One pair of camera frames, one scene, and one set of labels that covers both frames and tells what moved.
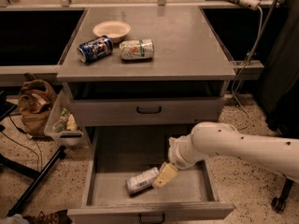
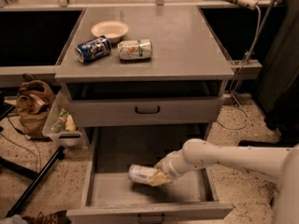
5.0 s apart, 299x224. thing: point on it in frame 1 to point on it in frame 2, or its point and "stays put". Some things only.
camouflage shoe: [60, 217] stays put
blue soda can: [95, 49] stays put
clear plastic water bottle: [139, 182] to [141, 173]
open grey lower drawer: [192, 197] stays put
